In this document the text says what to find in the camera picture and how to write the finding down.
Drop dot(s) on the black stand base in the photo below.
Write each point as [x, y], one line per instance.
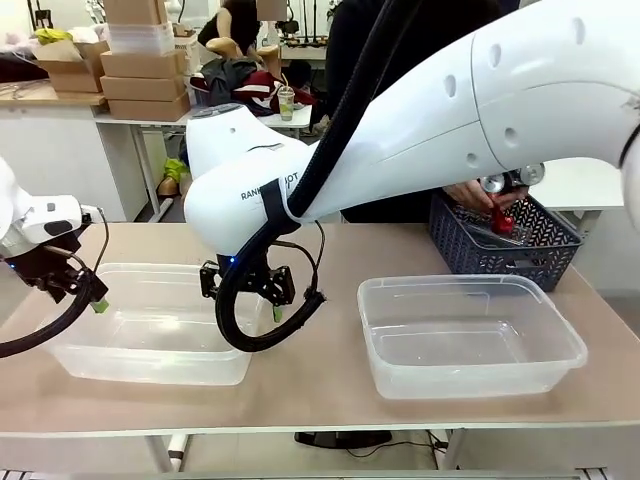
[345, 438]

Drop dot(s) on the person's black torso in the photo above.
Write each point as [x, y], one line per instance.
[425, 30]

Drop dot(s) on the white table leg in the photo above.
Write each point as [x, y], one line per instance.
[177, 452]

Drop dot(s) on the background person in black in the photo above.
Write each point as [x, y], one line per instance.
[240, 25]

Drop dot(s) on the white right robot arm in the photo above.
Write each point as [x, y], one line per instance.
[500, 100]

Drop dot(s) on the stack of clear tubs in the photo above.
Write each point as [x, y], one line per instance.
[140, 39]

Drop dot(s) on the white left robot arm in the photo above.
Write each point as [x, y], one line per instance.
[40, 215]

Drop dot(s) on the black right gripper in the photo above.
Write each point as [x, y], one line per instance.
[255, 275]

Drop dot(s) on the plastic cup with drink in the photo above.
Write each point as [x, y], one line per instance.
[286, 105]

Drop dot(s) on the white side table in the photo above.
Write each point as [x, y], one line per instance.
[575, 200]

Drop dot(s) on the person's left hand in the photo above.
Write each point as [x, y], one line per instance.
[470, 192]

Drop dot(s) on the closed cardboard box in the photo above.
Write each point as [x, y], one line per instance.
[147, 109]
[145, 88]
[142, 64]

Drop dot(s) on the dark plastic lattice basket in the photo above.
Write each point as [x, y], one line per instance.
[450, 240]

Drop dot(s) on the pile of dark clothes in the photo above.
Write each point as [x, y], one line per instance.
[235, 82]

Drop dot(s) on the open cardboard box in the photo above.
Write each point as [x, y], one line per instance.
[70, 67]

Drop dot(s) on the clear plastic container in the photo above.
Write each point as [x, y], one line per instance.
[150, 345]
[450, 350]

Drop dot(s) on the yellow-green bag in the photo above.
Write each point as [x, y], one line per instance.
[176, 170]

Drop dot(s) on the red crushed can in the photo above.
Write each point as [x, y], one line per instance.
[502, 221]

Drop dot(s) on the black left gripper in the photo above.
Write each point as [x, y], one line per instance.
[45, 265]

